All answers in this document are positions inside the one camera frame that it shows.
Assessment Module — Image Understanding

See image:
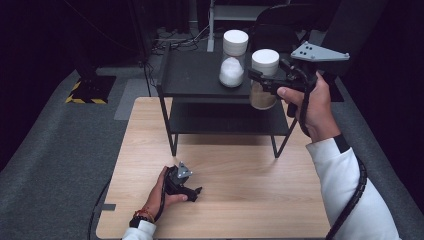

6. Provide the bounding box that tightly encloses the glass jar of brown powder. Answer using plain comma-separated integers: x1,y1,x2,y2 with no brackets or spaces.
249,48,280,111

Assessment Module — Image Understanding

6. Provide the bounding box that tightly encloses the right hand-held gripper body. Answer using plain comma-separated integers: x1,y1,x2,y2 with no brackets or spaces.
263,40,351,118

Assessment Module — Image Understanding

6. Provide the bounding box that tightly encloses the black ribbed cable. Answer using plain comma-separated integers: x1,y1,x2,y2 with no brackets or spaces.
298,89,368,240

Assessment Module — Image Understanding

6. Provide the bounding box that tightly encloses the bundle of floor cables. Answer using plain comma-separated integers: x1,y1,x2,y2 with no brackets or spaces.
151,26,211,56

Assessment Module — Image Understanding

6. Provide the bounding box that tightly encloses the black chair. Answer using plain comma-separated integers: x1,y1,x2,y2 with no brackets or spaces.
249,3,323,56

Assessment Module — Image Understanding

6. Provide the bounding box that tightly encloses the person's left hand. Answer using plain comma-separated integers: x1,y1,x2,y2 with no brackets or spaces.
143,165,189,218

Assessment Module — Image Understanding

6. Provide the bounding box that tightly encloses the black two-tier metal rack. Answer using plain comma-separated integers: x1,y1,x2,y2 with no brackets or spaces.
156,42,345,159

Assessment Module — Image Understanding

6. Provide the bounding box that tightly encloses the red beaded bracelet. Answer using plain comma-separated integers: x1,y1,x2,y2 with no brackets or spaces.
133,208,156,224

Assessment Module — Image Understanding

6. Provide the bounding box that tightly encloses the person's right hand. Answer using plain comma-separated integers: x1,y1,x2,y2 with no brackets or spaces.
276,71,342,144

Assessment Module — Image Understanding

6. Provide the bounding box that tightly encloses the black yellow striped stand base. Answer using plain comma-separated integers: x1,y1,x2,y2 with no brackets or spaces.
65,75,117,105

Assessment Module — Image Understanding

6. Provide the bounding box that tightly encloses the thin black cable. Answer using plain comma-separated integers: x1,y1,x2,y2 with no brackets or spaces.
87,168,169,240

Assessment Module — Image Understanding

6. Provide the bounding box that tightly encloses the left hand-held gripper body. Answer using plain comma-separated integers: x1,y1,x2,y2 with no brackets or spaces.
164,161,198,202

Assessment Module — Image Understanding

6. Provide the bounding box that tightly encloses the glass jar of white powder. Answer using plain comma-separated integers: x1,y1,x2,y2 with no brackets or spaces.
218,29,250,89

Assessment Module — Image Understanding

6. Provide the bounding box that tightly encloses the white metal stand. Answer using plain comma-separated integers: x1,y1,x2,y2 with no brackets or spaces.
206,0,271,53

